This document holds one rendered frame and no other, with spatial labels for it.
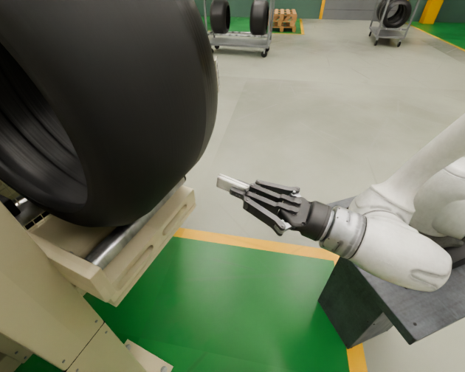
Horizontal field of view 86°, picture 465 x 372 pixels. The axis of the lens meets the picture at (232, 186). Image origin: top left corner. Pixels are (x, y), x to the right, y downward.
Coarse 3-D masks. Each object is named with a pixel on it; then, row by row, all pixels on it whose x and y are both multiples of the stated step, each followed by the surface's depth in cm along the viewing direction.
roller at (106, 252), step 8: (184, 176) 74; (144, 216) 62; (152, 216) 65; (128, 224) 59; (136, 224) 60; (144, 224) 62; (112, 232) 57; (120, 232) 57; (128, 232) 58; (136, 232) 60; (104, 240) 55; (112, 240) 55; (120, 240) 56; (128, 240) 58; (96, 248) 54; (104, 248) 54; (112, 248) 55; (120, 248) 56; (88, 256) 52; (96, 256) 52; (104, 256) 53; (112, 256) 55; (96, 264) 51; (104, 264) 53
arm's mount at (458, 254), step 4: (464, 244) 79; (444, 248) 78; (448, 248) 78; (452, 248) 78; (456, 248) 78; (460, 248) 78; (464, 248) 78; (448, 252) 77; (452, 252) 77; (456, 252) 77; (460, 252) 77; (464, 252) 77; (452, 256) 76; (456, 256) 76; (460, 256) 76; (464, 256) 76; (452, 260) 75; (456, 260) 75; (460, 260) 75; (464, 260) 77; (452, 264) 75; (456, 264) 77; (460, 264) 79; (452, 268) 79
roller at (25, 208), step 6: (24, 204) 63; (30, 204) 64; (24, 210) 63; (30, 210) 63; (36, 210) 65; (42, 210) 66; (18, 216) 61; (24, 216) 62; (30, 216) 64; (24, 222) 63
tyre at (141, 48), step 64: (0, 0) 25; (64, 0) 26; (128, 0) 31; (192, 0) 41; (0, 64) 62; (64, 64) 27; (128, 64) 30; (192, 64) 40; (0, 128) 64; (64, 128) 33; (128, 128) 33; (192, 128) 44; (64, 192) 67; (128, 192) 40
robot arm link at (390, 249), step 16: (368, 224) 44; (384, 224) 44; (400, 224) 46; (368, 240) 43; (384, 240) 42; (400, 240) 42; (416, 240) 42; (352, 256) 45; (368, 256) 43; (384, 256) 42; (400, 256) 41; (416, 256) 41; (432, 256) 41; (448, 256) 42; (368, 272) 46; (384, 272) 43; (400, 272) 42; (416, 272) 41; (432, 272) 41; (448, 272) 41; (416, 288) 43; (432, 288) 42
